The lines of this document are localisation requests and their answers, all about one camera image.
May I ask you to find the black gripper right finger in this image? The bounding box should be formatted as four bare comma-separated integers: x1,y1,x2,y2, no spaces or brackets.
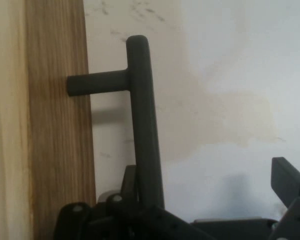
270,156,300,240

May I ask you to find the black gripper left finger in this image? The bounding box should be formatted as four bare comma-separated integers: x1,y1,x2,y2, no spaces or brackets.
53,164,214,240

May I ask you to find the black bar drawer handle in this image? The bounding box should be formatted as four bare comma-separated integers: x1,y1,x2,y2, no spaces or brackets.
66,34,166,211

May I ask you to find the wooden cabinet door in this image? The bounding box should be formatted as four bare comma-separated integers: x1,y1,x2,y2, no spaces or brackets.
0,0,97,240

